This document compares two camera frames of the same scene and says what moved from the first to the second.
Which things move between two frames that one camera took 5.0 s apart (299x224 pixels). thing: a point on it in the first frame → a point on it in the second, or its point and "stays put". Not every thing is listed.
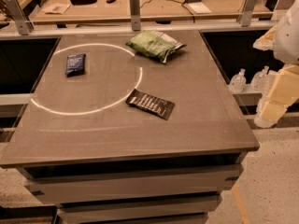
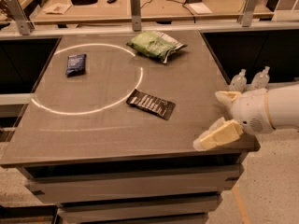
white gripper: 288,37 → 250,111
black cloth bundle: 86,1 stays put
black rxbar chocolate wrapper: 149,104 stays put
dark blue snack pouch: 75,65 stays put
